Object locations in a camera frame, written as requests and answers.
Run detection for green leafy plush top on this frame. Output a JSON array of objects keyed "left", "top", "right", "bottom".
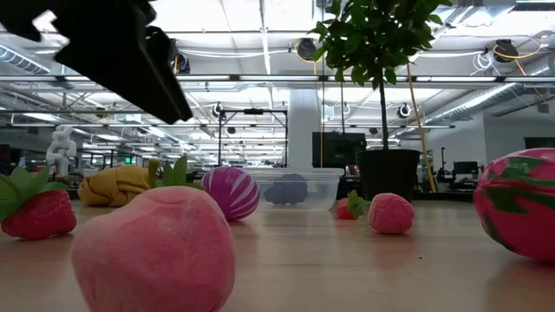
[{"left": 147, "top": 155, "right": 205, "bottom": 192}]

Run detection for black monitor screen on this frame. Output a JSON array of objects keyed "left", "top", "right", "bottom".
[{"left": 311, "top": 132, "right": 368, "bottom": 166}]

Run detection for small black desk monitor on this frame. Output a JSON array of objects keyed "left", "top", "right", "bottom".
[{"left": 453, "top": 160, "right": 480, "bottom": 177}]

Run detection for red green dragon fruit plush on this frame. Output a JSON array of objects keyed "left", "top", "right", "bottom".
[{"left": 472, "top": 147, "right": 555, "bottom": 263}]

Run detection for small red strawberry toy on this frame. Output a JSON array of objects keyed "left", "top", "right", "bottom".
[{"left": 335, "top": 189, "right": 370, "bottom": 221}]

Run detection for purple white striped plush ball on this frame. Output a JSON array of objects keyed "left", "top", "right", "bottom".
[{"left": 201, "top": 166, "right": 261, "bottom": 224}]

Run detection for black ceiling cable reel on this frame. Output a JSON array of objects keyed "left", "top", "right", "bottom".
[
  {"left": 171, "top": 38, "right": 192, "bottom": 75},
  {"left": 295, "top": 37, "right": 320, "bottom": 64},
  {"left": 493, "top": 38, "right": 520, "bottom": 64}
]

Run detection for thick yellow hanging cable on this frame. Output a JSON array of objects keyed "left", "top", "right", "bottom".
[{"left": 405, "top": 62, "right": 438, "bottom": 194}]

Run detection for pink peach plush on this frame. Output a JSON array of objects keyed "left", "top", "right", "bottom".
[{"left": 71, "top": 185, "right": 237, "bottom": 312}]

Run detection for clear plastic tupperware container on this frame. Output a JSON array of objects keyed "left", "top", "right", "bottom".
[{"left": 242, "top": 167, "right": 345, "bottom": 212}]

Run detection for black metal frame rig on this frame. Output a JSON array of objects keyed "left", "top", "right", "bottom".
[{"left": 218, "top": 108, "right": 290, "bottom": 168}]

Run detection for yellow plush banana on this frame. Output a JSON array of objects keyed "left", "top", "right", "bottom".
[{"left": 77, "top": 166, "right": 151, "bottom": 208}]

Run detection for pink raspberry plush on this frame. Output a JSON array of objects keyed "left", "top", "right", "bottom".
[{"left": 367, "top": 192, "right": 415, "bottom": 236}]

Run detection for white square column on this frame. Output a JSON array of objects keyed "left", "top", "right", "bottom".
[{"left": 288, "top": 88, "right": 323, "bottom": 169}]

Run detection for purple grape bunch plush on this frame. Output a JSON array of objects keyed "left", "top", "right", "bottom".
[{"left": 263, "top": 172, "right": 310, "bottom": 206}]

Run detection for potted green tree black pot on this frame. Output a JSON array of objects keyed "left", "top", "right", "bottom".
[{"left": 310, "top": 0, "right": 454, "bottom": 203}]

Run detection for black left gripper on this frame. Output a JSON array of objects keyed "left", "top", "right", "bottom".
[{"left": 51, "top": 0, "right": 194, "bottom": 127}]

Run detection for red strawberry plush green leaves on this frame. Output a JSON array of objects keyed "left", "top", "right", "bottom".
[{"left": 0, "top": 166, "right": 78, "bottom": 241}]

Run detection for thin yellow hanging cord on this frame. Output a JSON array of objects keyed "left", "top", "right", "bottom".
[{"left": 318, "top": 60, "right": 326, "bottom": 168}]

